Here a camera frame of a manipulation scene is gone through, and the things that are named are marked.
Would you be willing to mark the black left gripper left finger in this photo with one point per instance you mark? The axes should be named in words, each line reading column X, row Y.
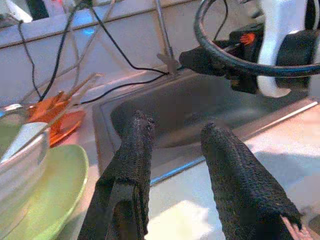
column 132, row 155

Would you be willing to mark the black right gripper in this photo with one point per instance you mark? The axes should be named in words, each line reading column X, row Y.
column 246, row 53

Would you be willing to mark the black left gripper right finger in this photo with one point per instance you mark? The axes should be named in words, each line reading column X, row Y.
column 232, row 175

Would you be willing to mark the white bowl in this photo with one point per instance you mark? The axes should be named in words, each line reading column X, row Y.
column 22, row 172

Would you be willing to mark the silver faucet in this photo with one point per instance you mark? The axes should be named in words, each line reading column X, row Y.
column 172, row 65

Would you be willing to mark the stainless steel sink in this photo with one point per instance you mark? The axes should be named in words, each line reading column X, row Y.
column 180, row 105

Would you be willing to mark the orange plate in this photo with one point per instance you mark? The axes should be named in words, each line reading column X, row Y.
column 67, row 127

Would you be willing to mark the green plate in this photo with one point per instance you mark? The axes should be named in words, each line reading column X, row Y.
column 57, row 185

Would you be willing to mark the light wooden chopstick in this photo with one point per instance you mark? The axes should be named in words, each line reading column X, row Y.
column 90, row 85
column 83, row 81

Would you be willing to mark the orange bowl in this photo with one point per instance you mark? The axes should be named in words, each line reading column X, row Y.
column 47, row 107

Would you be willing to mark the black charger box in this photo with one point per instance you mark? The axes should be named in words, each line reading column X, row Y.
column 37, row 8

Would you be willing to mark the white plastic object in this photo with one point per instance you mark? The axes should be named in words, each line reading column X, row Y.
column 15, row 10

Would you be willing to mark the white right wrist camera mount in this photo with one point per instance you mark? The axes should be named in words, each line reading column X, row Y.
column 272, row 25

